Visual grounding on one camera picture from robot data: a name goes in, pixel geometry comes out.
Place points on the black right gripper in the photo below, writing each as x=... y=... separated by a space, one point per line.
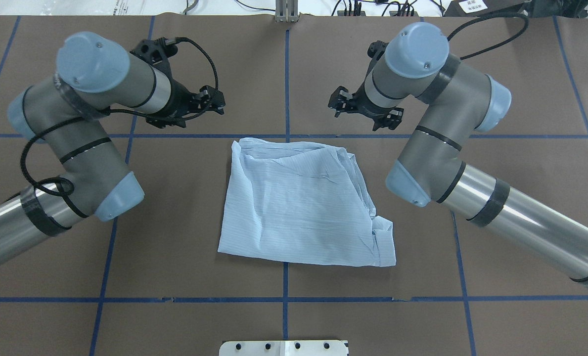
x=359 y=100

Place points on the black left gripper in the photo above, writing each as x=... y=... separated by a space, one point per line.
x=179 y=99

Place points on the light blue button-up shirt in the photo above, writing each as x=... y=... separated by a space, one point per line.
x=305 y=203

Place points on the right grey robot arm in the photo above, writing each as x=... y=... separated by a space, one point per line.
x=460 y=100

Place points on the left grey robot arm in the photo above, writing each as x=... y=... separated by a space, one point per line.
x=72 y=167

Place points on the grey camera mount clamp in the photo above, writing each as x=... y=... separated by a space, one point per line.
x=286 y=11

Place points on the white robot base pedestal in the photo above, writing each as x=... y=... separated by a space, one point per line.
x=285 y=348

